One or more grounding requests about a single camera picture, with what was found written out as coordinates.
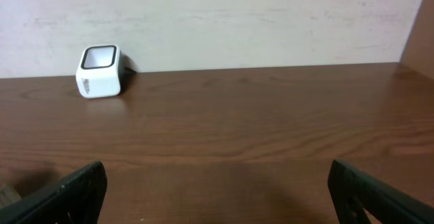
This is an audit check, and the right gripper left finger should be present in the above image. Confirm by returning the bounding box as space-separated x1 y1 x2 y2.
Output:
1 161 108 224

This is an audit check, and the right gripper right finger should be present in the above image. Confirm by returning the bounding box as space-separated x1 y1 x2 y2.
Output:
328 160 433 224

